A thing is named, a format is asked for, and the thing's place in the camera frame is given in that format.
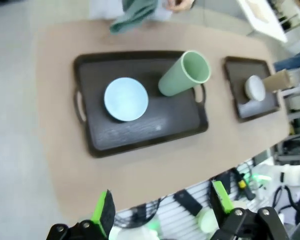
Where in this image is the left gripper black green left finger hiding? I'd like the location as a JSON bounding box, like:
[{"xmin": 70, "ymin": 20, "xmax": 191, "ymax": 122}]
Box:
[{"xmin": 46, "ymin": 189, "xmax": 117, "ymax": 240}]

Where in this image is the left gripper black green right finger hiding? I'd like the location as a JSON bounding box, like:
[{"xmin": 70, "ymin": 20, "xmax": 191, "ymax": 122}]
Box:
[{"xmin": 209, "ymin": 179, "xmax": 290, "ymax": 240}]

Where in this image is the light blue bowl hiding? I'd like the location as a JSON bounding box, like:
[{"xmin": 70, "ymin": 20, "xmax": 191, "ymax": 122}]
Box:
[{"xmin": 103, "ymin": 77, "xmax": 150, "ymax": 123}]

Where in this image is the pale green cup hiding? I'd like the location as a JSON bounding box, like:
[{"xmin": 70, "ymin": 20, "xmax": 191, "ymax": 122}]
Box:
[{"xmin": 157, "ymin": 50, "xmax": 212, "ymax": 98}]

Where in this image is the teal cloth mat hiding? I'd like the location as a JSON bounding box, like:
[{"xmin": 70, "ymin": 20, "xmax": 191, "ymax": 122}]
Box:
[{"xmin": 109, "ymin": 0, "xmax": 159, "ymax": 35}]

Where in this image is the dark tray under blue bowl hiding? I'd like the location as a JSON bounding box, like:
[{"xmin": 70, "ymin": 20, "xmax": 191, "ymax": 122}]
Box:
[{"xmin": 72, "ymin": 50, "xmax": 210, "ymax": 159}]

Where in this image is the dark tray under white bowl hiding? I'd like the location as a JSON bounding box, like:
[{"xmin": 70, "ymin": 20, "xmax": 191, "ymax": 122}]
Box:
[{"xmin": 223, "ymin": 56, "xmax": 282, "ymax": 124}]

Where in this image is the person's left hand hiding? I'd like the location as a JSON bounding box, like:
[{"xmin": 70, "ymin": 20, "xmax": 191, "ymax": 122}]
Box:
[{"xmin": 167, "ymin": 0, "xmax": 196, "ymax": 12}]

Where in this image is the yellow black plug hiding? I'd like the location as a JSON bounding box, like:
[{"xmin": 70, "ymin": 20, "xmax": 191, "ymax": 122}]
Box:
[{"xmin": 236, "ymin": 171, "xmax": 249, "ymax": 191}]

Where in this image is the pale green round disc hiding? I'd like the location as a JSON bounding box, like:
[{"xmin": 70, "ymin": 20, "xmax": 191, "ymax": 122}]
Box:
[{"xmin": 195, "ymin": 208, "xmax": 219, "ymax": 235}]

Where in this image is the black rectangular box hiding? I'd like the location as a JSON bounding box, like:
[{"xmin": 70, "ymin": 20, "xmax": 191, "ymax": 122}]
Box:
[{"xmin": 173, "ymin": 189, "xmax": 204, "ymax": 217}]

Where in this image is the white bowl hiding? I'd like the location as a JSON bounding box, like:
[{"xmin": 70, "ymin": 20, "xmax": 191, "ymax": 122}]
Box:
[{"xmin": 244, "ymin": 74, "xmax": 267, "ymax": 102}]

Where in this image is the brown cup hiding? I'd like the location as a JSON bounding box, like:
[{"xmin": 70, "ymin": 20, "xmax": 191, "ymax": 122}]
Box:
[{"xmin": 261, "ymin": 69, "xmax": 292, "ymax": 93}]

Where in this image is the person in blue shirt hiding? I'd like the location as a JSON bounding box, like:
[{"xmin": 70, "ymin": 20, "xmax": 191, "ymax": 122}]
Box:
[{"xmin": 273, "ymin": 41, "xmax": 300, "ymax": 73}]

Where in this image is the white side table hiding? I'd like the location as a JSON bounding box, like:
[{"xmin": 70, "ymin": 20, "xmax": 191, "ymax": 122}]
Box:
[{"xmin": 236, "ymin": 0, "xmax": 288, "ymax": 44}]

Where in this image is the grey metal frame rack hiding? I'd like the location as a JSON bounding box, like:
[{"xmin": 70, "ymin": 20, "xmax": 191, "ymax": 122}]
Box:
[{"xmin": 271, "ymin": 131, "xmax": 300, "ymax": 166}]

